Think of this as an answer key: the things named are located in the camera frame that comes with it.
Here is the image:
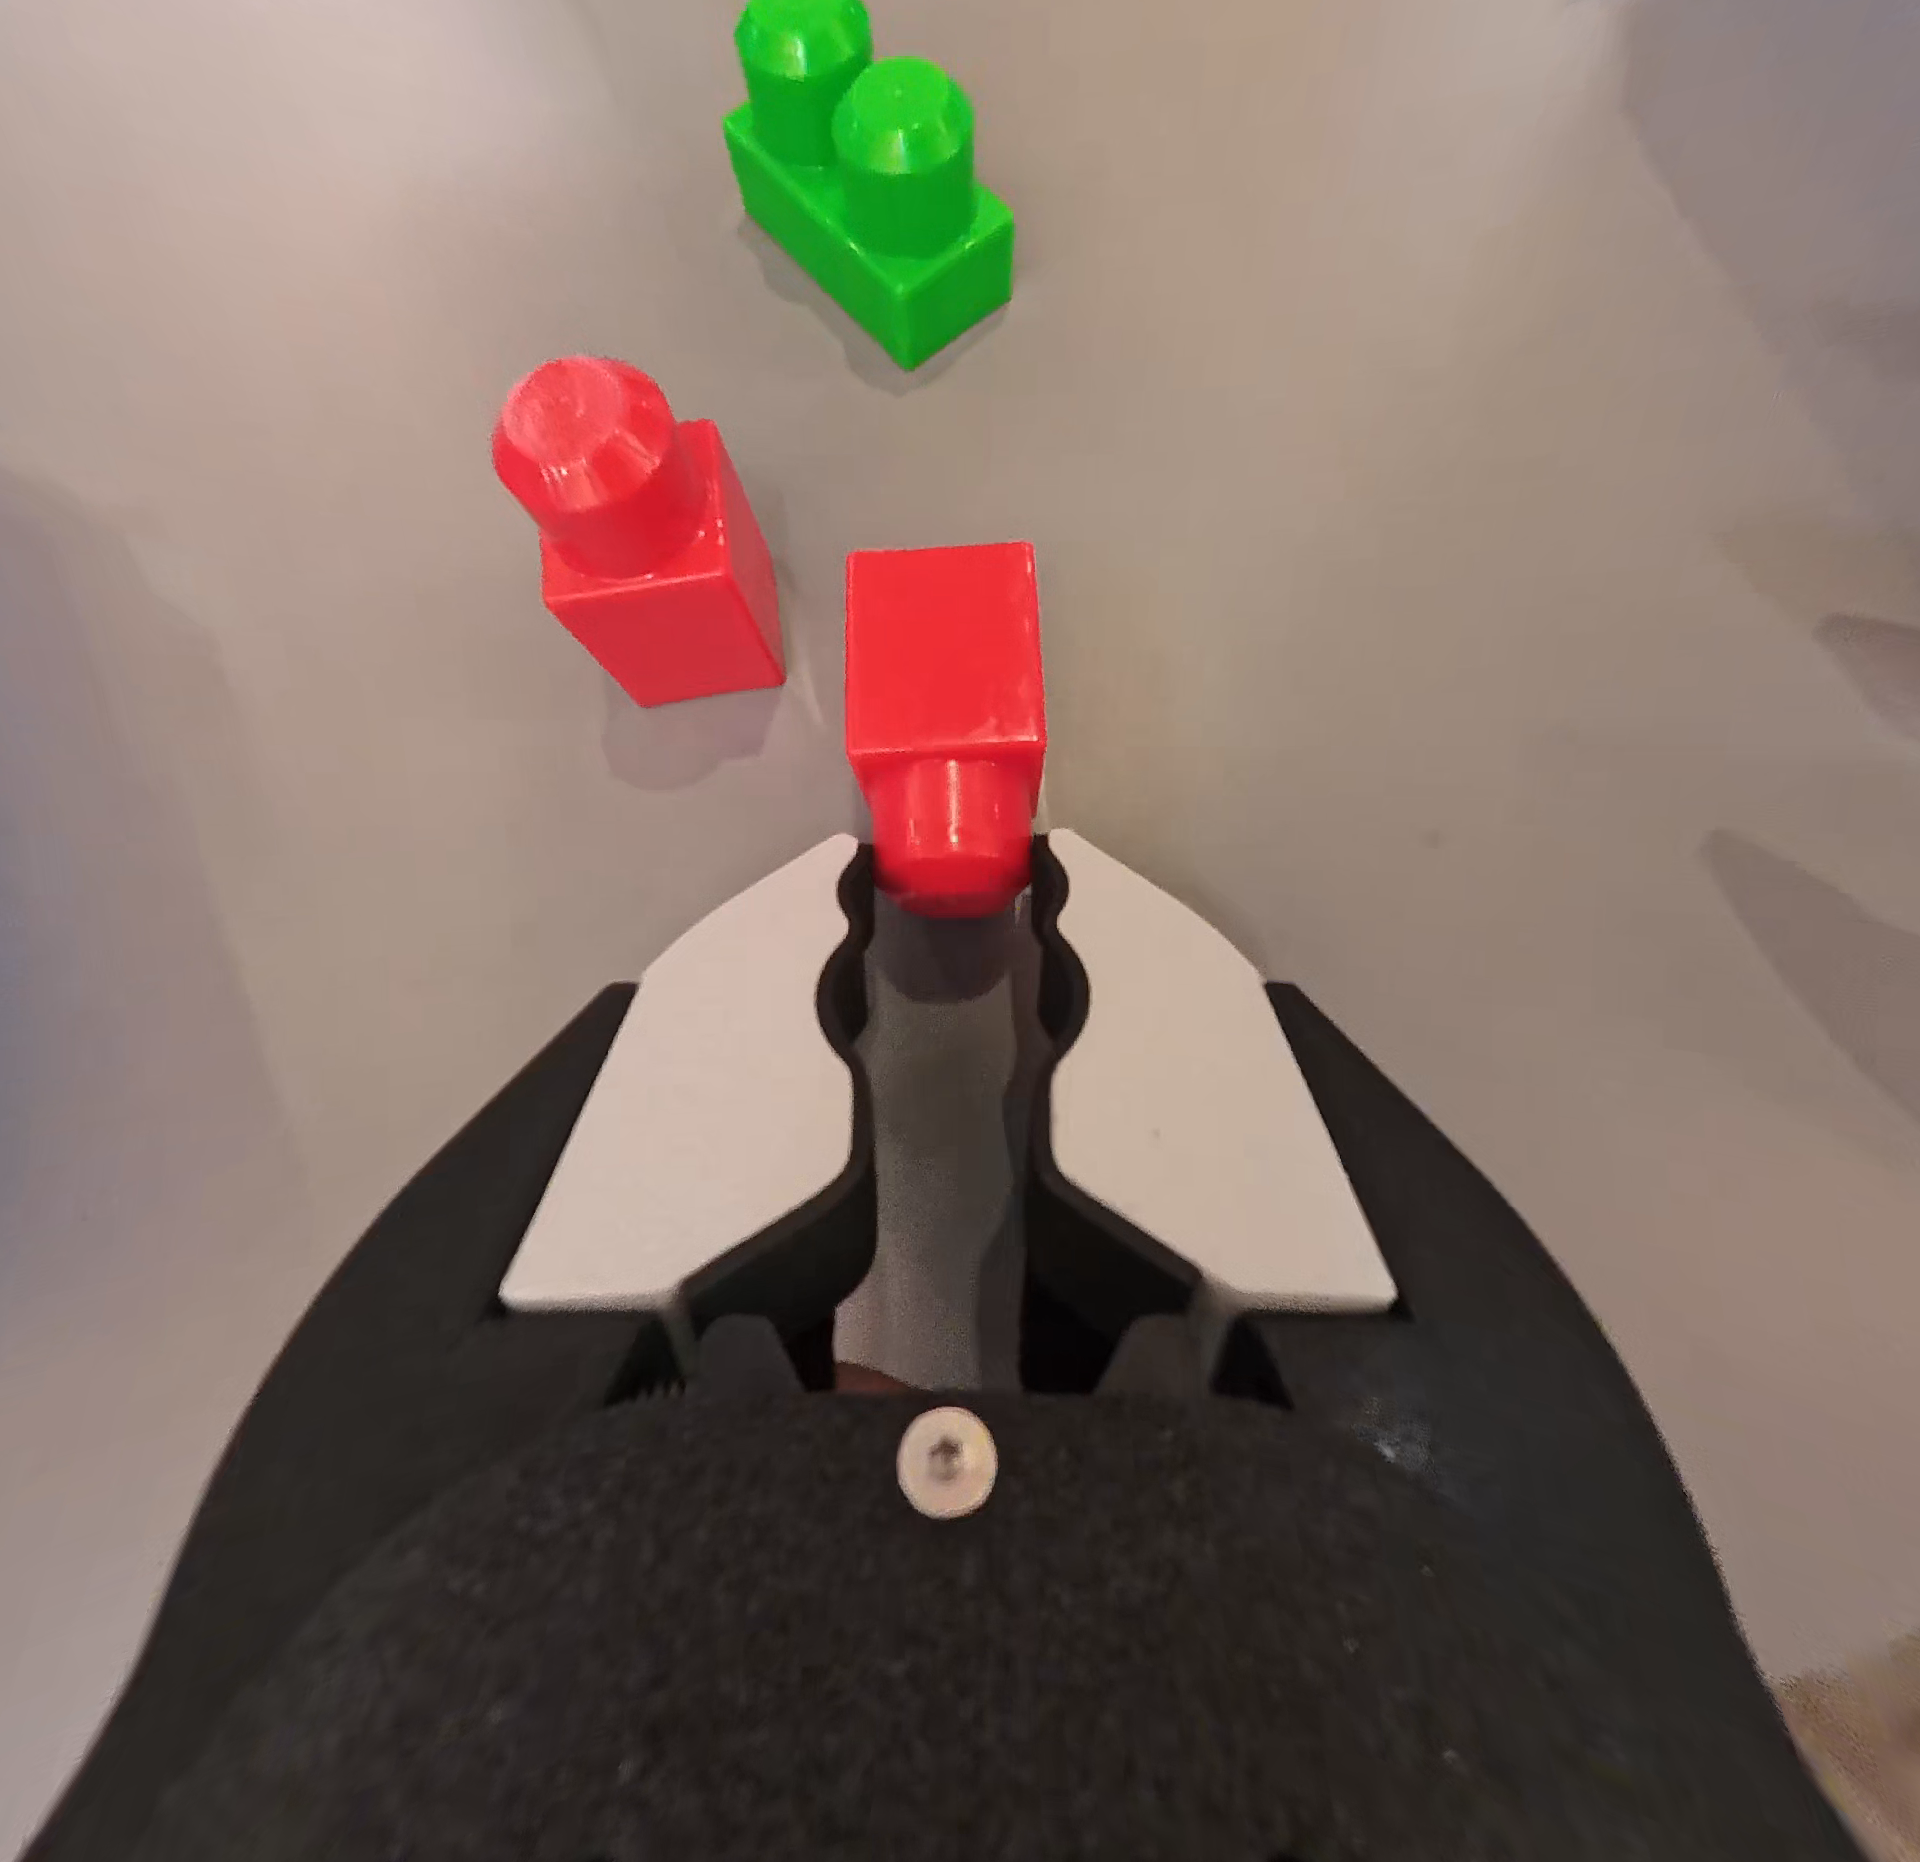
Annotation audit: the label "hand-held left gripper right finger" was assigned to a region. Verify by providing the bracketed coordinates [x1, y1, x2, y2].
[1026, 826, 1403, 1318]

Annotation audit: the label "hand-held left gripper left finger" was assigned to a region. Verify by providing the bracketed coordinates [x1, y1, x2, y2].
[500, 833, 879, 1318]

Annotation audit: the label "red toy block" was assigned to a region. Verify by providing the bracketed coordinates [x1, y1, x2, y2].
[491, 355, 788, 710]
[845, 543, 1049, 921]

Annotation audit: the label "green double toy block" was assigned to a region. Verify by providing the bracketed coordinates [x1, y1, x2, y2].
[723, 0, 1016, 370]

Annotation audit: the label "person's beige trousers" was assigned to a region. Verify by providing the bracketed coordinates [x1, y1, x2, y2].
[1786, 1675, 1920, 1862]

